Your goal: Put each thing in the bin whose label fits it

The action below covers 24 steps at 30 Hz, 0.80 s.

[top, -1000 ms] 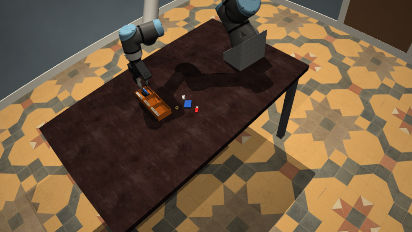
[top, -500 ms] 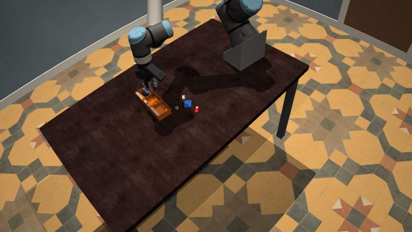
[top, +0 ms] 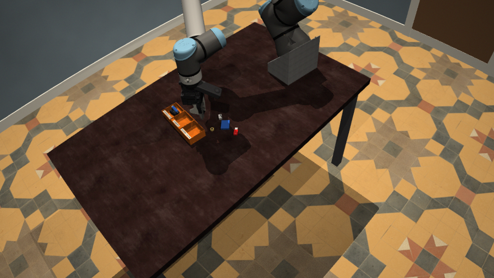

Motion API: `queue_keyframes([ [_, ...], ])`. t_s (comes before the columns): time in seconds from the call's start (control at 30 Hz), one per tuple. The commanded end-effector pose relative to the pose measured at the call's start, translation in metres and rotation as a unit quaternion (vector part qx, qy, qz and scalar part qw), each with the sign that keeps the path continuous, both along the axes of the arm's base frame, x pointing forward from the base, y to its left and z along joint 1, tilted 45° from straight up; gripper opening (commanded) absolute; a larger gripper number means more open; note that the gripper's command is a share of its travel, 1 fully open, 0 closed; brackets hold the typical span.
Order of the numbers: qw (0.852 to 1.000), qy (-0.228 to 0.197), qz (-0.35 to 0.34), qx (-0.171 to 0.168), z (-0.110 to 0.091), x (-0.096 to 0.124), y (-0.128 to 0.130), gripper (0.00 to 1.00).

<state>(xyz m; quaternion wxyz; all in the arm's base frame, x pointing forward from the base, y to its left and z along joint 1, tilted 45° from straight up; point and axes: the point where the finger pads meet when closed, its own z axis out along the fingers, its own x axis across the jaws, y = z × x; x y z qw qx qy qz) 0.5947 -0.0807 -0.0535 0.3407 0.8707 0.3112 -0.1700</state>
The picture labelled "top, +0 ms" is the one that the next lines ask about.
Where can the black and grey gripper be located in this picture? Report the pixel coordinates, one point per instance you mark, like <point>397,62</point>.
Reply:
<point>189,96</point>

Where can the orange three-compartment bin rack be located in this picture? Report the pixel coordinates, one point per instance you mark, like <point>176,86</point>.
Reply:
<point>184,124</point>

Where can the black 9v battery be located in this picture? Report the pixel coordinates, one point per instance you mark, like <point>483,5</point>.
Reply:
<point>173,112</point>

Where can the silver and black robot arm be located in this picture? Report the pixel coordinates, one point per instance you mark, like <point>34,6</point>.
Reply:
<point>281,18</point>

